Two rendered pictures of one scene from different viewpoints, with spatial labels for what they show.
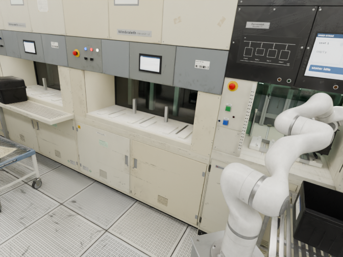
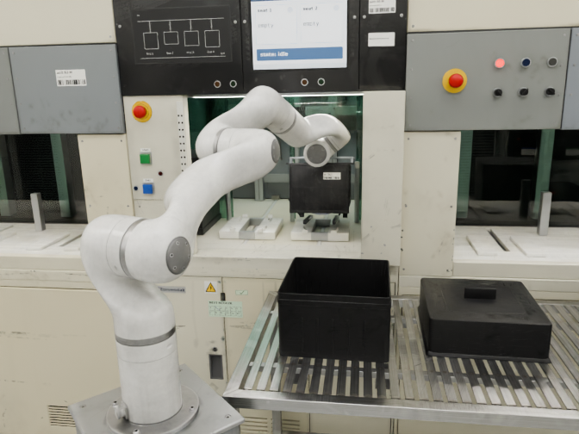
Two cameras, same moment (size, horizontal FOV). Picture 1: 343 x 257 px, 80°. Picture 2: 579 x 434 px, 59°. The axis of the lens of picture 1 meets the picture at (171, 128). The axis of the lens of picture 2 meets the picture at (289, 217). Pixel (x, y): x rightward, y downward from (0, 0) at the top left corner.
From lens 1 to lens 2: 0.52 m
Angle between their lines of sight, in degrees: 19
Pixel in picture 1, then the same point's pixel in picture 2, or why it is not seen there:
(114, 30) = not seen: outside the picture
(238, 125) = not seen: hidden behind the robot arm
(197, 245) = (80, 413)
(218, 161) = not seen: hidden behind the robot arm
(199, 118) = (96, 192)
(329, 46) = (274, 15)
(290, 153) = (198, 181)
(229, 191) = (95, 265)
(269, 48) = (183, 29)
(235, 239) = (127, 355)
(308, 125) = (236, 136)
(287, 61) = (220, 49)
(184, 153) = (84, 282)
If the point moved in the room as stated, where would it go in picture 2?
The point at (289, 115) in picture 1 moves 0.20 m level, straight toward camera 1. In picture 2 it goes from (211, 129) to (177, 138)
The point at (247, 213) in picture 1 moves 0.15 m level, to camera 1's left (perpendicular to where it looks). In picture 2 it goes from (138, 299) to (55, 310)
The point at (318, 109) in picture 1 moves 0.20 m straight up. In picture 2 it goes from (254, 111) to (252, 26)
